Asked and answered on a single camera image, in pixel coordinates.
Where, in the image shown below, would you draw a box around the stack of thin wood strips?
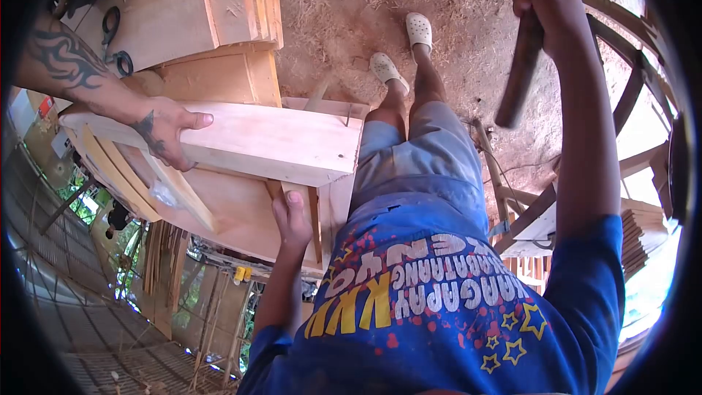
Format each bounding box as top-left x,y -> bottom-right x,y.
620,197 -> 669,282

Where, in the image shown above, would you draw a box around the thick light wooden plank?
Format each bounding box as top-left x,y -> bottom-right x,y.
59,101 -> 364,188

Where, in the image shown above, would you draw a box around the person's left fingers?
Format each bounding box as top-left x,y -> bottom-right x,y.
272,191 -> 307,226

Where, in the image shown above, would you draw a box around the person's right hand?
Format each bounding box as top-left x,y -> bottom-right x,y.
505,0 -> 591,62

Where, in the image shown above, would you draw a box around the plywood box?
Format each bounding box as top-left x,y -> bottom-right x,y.
112,97 -> 371,278

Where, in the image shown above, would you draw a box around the light wooden block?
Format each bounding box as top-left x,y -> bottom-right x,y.
156,48 -> 282,108

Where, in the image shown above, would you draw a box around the large wooden board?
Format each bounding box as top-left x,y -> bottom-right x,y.
60,0 -> 221,73

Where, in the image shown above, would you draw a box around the dark wooden frame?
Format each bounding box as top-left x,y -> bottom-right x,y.
473,0 -> 681,257

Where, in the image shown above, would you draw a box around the person's left hand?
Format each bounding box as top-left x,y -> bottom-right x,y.
272,191 -> 313,256

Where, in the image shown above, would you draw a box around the dark brown wooden stick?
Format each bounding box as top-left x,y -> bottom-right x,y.
495,0 -> 545,130

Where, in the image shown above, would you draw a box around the person's body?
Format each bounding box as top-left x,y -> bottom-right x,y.
238,192 -> 626,395

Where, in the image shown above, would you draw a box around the black scissors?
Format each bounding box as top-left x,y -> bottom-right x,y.
101,5 -> 135,78

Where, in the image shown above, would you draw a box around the curved wooden slats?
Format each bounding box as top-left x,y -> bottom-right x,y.
62,123 -> 220,234

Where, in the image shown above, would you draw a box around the person's legs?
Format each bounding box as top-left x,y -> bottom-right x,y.
349,12 -> 489,215

